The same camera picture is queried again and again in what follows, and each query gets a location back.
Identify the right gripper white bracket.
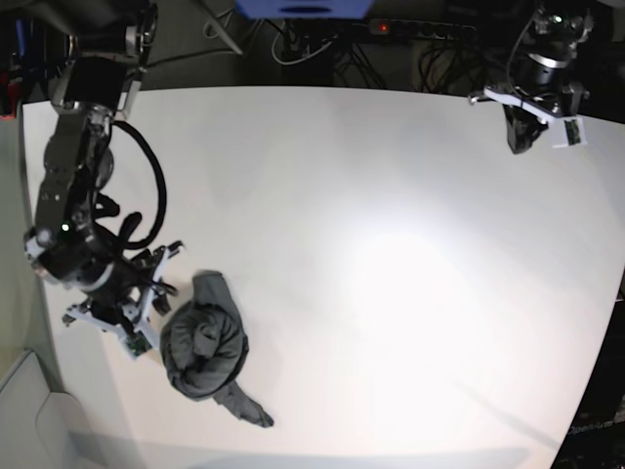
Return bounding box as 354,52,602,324
62,240,185,354

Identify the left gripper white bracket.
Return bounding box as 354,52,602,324
468,82,586,154

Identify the dark grey t-shirt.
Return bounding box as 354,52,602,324
160,271,274,428

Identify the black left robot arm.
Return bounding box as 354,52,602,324
469,1,594,154

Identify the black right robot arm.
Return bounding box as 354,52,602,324
24,1,182,358

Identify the black power strip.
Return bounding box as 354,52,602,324
368,19,478,40

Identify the red black object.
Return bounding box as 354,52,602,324
0,71,21,120

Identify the blue box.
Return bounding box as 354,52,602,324
235,0,373,20

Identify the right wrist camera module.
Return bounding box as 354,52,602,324
122,332,152,361

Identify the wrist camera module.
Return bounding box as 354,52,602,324
122,332,152,361
563,116,587,147

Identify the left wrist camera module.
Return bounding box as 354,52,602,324
563,116,587,147

